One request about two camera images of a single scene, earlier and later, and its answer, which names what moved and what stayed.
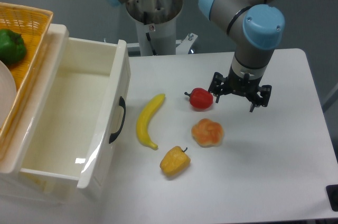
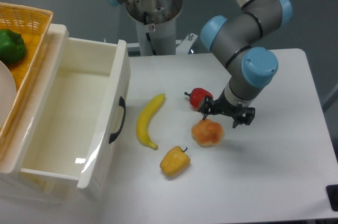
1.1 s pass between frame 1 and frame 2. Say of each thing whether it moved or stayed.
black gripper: moved
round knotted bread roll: stayed
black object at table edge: stayed
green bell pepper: stayed
